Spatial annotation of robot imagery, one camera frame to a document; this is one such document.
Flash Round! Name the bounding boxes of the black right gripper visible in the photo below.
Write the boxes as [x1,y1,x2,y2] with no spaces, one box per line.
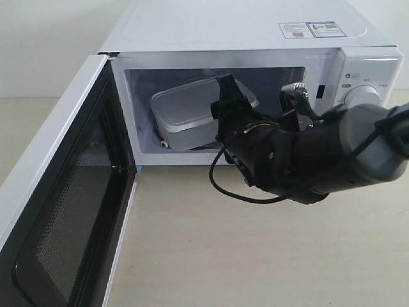
[210,74,328,205]

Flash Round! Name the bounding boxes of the white plastic lidded container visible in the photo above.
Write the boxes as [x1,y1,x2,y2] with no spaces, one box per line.
[149,76,260,152]

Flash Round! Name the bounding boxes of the white microwave door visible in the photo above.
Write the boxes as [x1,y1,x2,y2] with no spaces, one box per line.
[1,54,136,306]

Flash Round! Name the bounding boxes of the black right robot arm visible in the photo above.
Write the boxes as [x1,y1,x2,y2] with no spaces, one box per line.
[211,74,408,205]

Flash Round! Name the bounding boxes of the white microwave oven body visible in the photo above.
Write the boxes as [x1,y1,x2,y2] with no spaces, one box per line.
[99,1,404,166]

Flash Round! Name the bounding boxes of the white and blue label sticker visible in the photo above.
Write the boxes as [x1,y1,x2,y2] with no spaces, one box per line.
[278,21,346,39]

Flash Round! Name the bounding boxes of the upper white control knob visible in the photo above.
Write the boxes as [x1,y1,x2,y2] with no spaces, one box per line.
[344,85,381,108]

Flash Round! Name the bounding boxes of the black right camera cable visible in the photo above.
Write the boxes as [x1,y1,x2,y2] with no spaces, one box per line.
[208,148,288,205]

